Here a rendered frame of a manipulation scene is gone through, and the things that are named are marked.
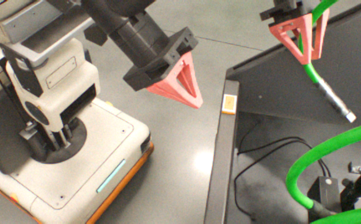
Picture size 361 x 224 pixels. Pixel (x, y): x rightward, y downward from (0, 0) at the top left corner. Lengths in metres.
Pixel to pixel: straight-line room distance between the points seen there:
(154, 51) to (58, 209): 1.14
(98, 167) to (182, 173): 0.48
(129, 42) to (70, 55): 0.68
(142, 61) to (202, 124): 1.55
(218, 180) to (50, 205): 0.93
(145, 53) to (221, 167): 0.37
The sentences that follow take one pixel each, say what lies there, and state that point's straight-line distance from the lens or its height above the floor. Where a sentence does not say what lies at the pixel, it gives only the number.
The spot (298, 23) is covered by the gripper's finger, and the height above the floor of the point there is 1.27.
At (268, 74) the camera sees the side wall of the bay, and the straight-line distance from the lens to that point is 0.85.
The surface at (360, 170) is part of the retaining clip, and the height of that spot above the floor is 1.10.
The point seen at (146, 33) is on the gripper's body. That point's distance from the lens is 0.42.
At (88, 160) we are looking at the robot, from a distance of 1.55.
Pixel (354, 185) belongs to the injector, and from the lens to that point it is 0.65.
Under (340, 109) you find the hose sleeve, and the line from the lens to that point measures 0.63.
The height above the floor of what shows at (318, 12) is 1.28.
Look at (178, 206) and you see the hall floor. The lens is 1.70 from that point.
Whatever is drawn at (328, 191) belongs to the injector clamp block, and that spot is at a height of 0.98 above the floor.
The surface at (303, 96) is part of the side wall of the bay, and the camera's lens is 0.91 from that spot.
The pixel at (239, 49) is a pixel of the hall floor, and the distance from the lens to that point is 2.44.
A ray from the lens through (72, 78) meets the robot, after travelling 1.13.
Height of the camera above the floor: 1.57
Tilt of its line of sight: 51 degrees down
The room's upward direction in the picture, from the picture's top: straight up
